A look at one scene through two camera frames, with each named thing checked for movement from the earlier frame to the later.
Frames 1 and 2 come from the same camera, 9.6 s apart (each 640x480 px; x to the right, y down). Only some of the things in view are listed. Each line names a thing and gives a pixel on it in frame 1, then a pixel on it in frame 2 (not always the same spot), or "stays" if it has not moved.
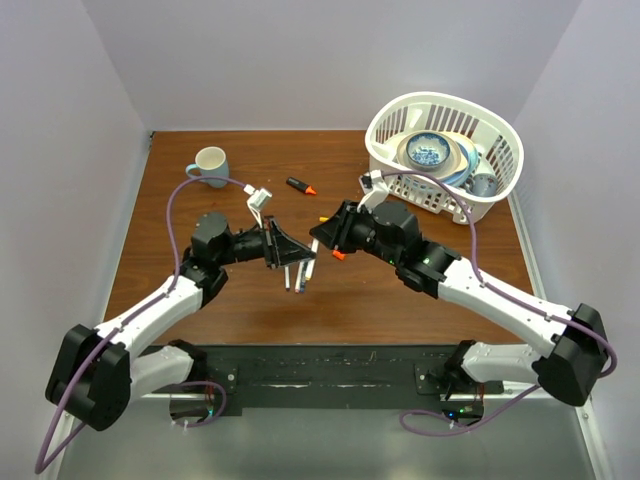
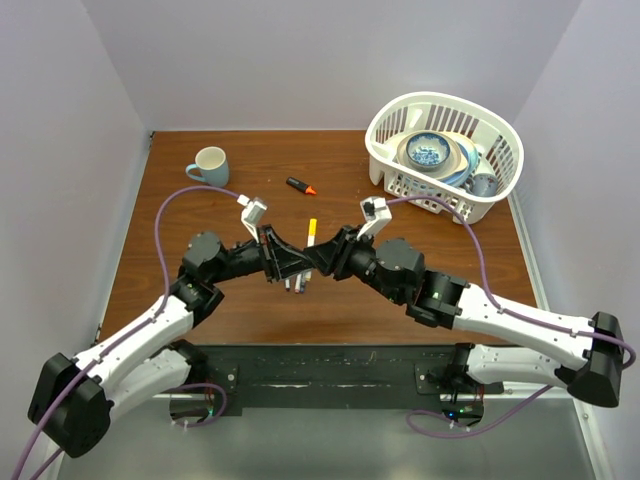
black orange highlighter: (300, 185) stays
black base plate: (231, 377) stays
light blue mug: (211, 162) stays
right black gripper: (336, 232) -> (336, 253)
